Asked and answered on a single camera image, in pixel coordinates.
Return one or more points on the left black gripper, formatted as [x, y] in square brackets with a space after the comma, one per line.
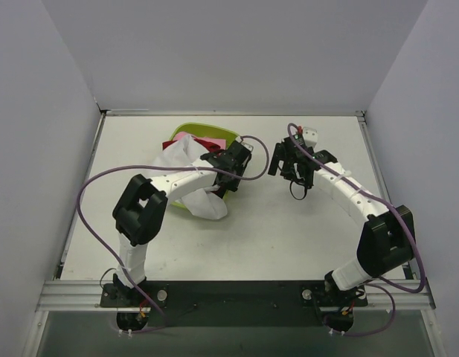
[236, 160]

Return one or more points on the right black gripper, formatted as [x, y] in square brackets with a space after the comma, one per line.
[283, 161]

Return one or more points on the green plastic basket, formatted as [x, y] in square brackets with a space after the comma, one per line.
[202, 203]

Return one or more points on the white t shirt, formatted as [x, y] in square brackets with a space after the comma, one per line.
[177, 182]

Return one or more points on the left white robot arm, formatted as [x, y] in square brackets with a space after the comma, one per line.
[140, 210]

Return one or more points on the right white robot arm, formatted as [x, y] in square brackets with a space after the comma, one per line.
[383, 244]

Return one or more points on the pink t shirt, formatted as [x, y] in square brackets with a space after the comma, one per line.
[205, 141]

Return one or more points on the red t shirt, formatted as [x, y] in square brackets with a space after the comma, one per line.
[166, 144]

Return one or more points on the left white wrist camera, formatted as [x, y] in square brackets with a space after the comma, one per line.
[247, 143]

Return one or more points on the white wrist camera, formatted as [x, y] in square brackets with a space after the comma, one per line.
[247, 143]
[309, 135]

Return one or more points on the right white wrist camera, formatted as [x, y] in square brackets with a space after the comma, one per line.
[309, 135]

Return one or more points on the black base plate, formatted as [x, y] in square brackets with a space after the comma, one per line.
[150, 314]

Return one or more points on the aluminium front rail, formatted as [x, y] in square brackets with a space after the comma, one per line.
[67, 295]

